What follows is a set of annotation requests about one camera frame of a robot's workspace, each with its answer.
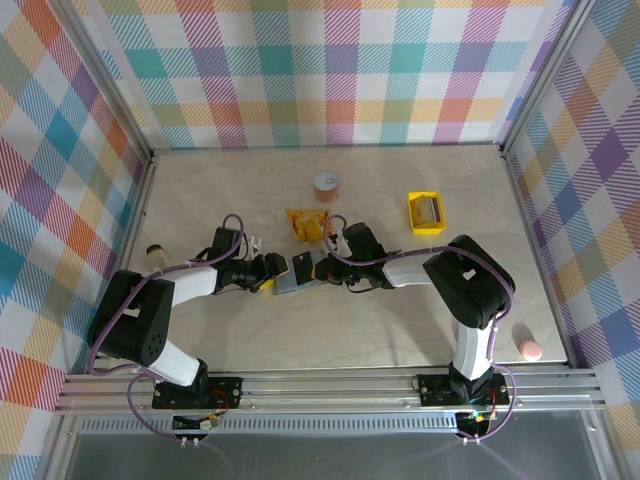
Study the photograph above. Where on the perforated metal strip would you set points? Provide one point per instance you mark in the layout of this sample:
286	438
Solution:
325	426

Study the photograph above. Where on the aluminium side rail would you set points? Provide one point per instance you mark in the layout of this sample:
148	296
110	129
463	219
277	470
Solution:
136	220
529	225

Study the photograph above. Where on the beige brown card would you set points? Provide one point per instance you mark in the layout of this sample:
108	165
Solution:
424	210

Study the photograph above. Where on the aluminium mounting rail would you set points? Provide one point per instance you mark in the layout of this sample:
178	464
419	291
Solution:
325	390

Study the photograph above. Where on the small beige bottle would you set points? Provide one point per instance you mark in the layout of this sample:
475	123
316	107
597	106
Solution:
156	256

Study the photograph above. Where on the stack of plastic cards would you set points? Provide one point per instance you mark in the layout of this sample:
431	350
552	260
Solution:
438	209

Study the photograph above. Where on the yellow snack packet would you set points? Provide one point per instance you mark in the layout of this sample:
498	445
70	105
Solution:
305	225

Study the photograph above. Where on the aluminium corner post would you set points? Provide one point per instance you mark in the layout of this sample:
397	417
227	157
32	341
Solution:
545	75
105	75

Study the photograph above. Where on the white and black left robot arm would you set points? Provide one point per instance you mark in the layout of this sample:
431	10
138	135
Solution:
190	285

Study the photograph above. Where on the plain black card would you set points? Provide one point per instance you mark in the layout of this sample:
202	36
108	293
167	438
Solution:
301	267

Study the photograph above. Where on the grey metal plate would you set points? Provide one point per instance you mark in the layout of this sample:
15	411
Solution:
325	457

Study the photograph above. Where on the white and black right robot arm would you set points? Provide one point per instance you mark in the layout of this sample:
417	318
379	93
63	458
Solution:
410	272

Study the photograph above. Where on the orange tin can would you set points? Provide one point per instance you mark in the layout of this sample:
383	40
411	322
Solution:
327	187

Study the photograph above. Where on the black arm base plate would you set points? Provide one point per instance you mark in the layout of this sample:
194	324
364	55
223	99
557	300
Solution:
435	390
227	390

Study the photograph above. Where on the pink cylinder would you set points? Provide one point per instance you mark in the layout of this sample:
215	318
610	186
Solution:
530	350

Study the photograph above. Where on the yellow plastic bin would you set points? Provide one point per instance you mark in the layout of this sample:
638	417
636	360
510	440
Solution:
427	228

